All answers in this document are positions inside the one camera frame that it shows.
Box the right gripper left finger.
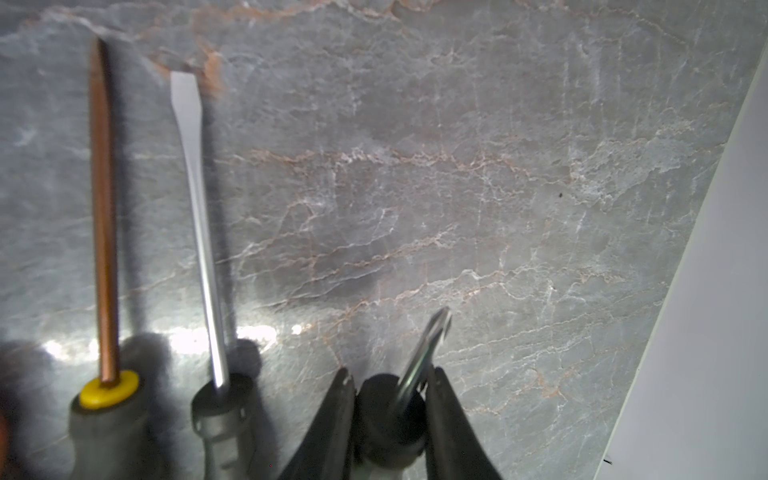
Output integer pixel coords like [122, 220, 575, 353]
[279, 368, 356, 480]

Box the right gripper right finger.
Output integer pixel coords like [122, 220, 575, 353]
[426, 366, 502, 480]

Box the black yellow stubby screwdriver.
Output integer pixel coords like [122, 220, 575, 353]
[350, 307, 452, 479]

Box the yellow collar screwdriver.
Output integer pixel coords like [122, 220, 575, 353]
[69, 37, 151, 479]

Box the white storage box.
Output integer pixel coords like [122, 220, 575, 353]
[597, 65, 767, 479]

